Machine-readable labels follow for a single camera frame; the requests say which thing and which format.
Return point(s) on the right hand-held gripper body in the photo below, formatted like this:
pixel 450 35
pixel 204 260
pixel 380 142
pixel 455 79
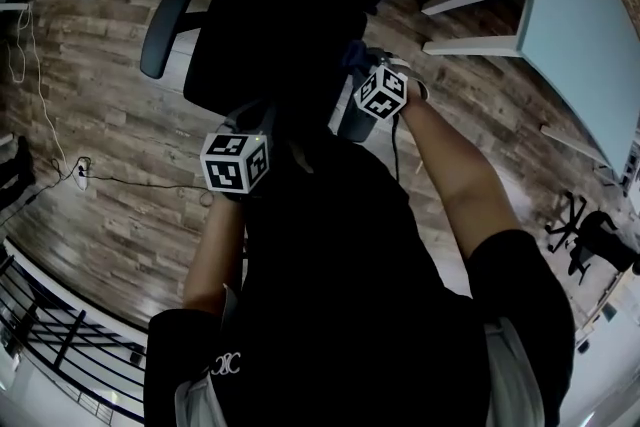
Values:
pixel 382 92

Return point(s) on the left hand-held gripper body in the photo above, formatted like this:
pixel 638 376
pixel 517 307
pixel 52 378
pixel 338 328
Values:
pixel 232 165

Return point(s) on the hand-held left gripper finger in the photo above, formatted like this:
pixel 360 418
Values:
pixel 270 122
pixel 235 117

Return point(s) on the person's right forearm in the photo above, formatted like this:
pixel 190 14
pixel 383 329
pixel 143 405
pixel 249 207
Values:
pixel 460 185

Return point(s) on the person's left forearm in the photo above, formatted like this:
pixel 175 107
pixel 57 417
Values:
pixel 210 255

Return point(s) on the black mesh office chair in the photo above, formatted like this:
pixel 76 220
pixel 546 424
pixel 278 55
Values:
pixel 280 15

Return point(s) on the white power strip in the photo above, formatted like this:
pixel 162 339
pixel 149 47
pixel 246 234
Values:
pixel 82 180

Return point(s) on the person's black clothed body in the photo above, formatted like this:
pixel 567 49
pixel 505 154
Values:
pixel 350 290

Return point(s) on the light blue table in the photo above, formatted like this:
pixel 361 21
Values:
pixel 575 15

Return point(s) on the black railing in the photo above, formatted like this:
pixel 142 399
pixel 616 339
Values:
pixel 65 345

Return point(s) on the black swivel chair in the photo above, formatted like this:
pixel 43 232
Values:
pixel 600 230

